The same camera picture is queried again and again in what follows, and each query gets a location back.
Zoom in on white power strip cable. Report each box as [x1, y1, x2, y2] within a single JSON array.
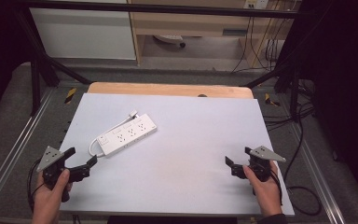
[[89, 115, 135, 159]]

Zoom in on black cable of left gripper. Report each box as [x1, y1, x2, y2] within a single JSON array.
[[26, 158, 46, 214]]

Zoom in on aluminium rail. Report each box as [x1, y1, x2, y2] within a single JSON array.
[[290, 122, 346, 224], [0, 88, 57, 213]]

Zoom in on white wall socket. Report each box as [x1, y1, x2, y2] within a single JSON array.
[[243, 0, 269, 10]]

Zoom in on person's right hand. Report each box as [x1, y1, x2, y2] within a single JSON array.
[[242, 160, 283, 217]]

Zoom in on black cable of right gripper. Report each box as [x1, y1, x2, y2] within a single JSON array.
[[268, 118, 323, 217]]

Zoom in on person's dark sleeve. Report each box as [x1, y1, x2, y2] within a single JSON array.
[[255, 213, 288, 224]]

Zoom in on white power strip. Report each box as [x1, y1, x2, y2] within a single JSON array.
[[96, 113, 158, 157]]

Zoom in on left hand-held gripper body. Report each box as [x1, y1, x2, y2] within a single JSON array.
[[35, 146, 90, 203]]

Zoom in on bundle of black cables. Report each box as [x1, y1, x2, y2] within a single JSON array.
[[231, 0, 302, 74]]

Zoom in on wooden table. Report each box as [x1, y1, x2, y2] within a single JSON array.
[[87, 81, 255, 100]]

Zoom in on white cabinet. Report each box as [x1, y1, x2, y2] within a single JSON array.
[[29, 0, 137, 61]]

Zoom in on black metal frame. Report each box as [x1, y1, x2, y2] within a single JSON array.
[[12, 0, 311, 118]]

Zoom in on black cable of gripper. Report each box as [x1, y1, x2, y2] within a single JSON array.
[[268, 118, 323, 217], [26, 158, 46, 214]]

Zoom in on person's left hand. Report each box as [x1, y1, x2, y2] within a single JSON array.
[[31, 168, 74, 224]]

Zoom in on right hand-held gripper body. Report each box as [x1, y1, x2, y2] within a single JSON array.
[[230, 146, 287, 196]]

